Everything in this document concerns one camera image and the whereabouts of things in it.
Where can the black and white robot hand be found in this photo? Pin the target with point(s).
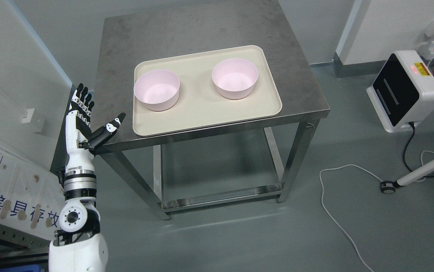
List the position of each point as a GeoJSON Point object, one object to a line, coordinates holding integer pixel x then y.
{"type": "Point", "coordinates": [78, 134]}

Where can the pink bowl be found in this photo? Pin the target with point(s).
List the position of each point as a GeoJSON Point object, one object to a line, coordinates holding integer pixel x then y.
{"type": "Point", "coordinates": [158, 89]}
{"type": "Point", "coordinates": [235, 78]}

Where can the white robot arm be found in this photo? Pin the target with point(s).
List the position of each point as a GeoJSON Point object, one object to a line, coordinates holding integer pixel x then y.
{"type": "Point", "coordinates": [79, 245]}

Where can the metal shelf rack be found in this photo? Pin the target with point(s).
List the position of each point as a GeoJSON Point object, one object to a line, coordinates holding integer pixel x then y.
{"type": "Point", "coordinates": [20, 248]}

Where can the white sign board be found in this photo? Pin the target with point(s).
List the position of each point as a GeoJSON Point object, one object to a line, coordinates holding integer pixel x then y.
{"type": "Point", "coordinates": [31, 198]}

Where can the stainless steel table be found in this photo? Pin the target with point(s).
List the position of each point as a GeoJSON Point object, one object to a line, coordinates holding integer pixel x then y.
{"type": "Point", "coordinates": [130, 39]}

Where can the beige plastic tray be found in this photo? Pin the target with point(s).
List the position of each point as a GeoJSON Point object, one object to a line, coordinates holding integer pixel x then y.
{"type": "Point", "coordinates": [199, 104]}

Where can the white stand leg with caster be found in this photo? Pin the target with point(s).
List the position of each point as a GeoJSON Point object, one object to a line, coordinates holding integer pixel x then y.
{"type": "Point", "coordinates": [390, 186]}

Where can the white and black appliance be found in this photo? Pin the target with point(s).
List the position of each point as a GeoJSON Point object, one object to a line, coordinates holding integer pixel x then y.
{"type": "Point", "coordinates": [402, 92]}

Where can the white wall socket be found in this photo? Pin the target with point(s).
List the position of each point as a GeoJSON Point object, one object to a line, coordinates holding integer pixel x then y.
{"type": "Point", "coordinates": [34, 121]}

